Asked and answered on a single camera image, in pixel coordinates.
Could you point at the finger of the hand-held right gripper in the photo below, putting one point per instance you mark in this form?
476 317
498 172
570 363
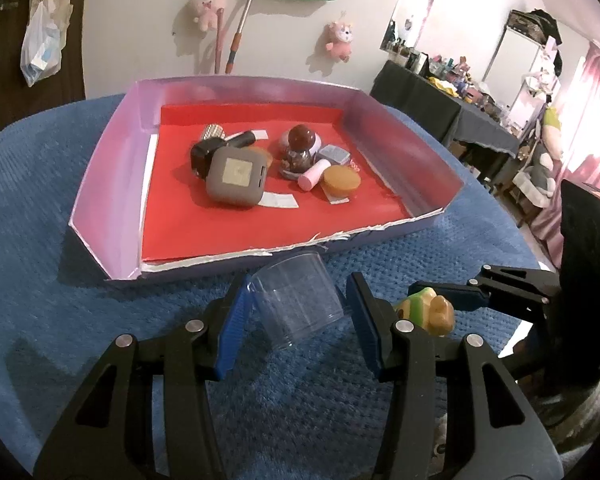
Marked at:
470 297

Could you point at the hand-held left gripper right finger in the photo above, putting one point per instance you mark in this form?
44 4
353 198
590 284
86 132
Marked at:
365 325

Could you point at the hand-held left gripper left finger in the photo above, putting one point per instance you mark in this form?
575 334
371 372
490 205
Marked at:
232 330

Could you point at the green yellow toy figurine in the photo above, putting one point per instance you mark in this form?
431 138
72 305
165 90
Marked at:
435 315

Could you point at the clear plastic cup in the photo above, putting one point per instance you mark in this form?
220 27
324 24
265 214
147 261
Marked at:
300 305

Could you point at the grey square case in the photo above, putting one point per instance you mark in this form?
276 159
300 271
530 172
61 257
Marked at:
235 175

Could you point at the purple nail polish bottle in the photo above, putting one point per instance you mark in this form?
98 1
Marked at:
334 155

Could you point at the black cube bottle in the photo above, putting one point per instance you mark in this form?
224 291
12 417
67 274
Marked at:
202 155

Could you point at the purple cardboard box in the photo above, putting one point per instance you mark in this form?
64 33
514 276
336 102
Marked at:
110 185

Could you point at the black cylinder tube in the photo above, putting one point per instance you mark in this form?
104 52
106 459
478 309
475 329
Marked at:
240 139

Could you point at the red-capped glitter bottle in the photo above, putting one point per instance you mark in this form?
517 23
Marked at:
300 137

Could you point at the red paper sheet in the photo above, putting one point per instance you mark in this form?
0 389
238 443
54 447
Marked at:
205 230

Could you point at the large plush toy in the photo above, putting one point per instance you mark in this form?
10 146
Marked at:
542 165

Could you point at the pink curtain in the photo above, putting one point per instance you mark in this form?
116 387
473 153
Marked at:
595 125

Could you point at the blue knitted blanket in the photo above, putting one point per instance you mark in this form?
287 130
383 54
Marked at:
55 310

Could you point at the black-clothed side table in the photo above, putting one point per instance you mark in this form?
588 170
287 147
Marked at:
430 105

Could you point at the white cabinet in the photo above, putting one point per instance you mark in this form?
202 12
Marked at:
522 65

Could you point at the clutter of toiletries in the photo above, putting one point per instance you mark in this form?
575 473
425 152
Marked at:
445 72

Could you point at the pink stick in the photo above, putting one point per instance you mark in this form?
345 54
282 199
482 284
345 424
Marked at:
219 45

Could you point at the pink bear plush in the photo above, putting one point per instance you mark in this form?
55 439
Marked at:
340 40

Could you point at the silver orange mop stick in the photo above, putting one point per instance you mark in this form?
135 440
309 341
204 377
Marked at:
240 30

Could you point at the pink pig plush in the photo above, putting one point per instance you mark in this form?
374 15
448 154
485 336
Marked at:
207 7

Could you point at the dark brown door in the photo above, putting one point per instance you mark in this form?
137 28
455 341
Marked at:
10 90

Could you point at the clear plastic bag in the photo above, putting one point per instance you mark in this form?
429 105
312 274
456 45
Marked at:
40 50

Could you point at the wall mirror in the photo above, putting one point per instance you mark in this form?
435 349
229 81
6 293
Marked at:
415 0

